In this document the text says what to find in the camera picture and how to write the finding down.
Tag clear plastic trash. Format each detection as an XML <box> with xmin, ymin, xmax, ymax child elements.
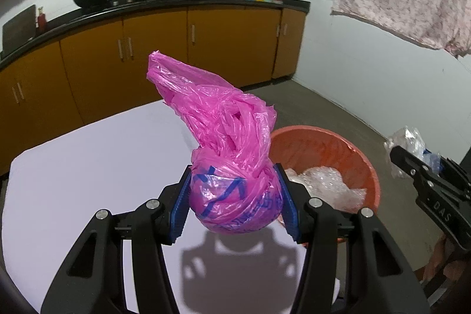
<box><xmin>384</xmin><ymin>126</ymin><xmax>442</xmax><ymax>179</ymax></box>

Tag pink purple plastic bag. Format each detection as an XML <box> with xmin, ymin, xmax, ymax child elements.
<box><xmin>147</xmin><ymin>51</ymin><xmax>283</xmax><ymax>234</ymax></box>

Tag person's hand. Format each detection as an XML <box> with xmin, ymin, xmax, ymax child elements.
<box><xmin>422</xmin><ymin>234</ymin><xmax>467</xmax><ymax>281</ymax></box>

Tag bubble wrap sheet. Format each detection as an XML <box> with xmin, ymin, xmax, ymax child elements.
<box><xmin>285</xmin><ymin>167</ymin><xmax>366</xmax><ymax>213</ymax></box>

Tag red plastic basin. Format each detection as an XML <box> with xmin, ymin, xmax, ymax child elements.
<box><xmin>269</xmin><ymin>125</ymin><xmax>381</xmax><ymax>213</ymax></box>

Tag lower wooden cabinets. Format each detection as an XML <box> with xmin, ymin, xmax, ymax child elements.
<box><xmin>1</xmin><ymin>6</ymin><xmax>306</xmax><ymax>172</ymax></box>

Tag red bottle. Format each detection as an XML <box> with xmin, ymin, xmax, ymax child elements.
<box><xmin>37</xmin><ymin>6</ymin><xmax>47</xmax><ymax>34</ymax></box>

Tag dark cutting board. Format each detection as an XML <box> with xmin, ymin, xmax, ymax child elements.
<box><xmin>2</xmin><ymin>5</ymin><xmax>36</xmax><ymax>56</ymax></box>

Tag black countertop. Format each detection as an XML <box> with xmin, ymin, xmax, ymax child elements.
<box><xmin>1</xmin><ymin>0</ymin><xmax>311</xmax><ymax>69</ymax></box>

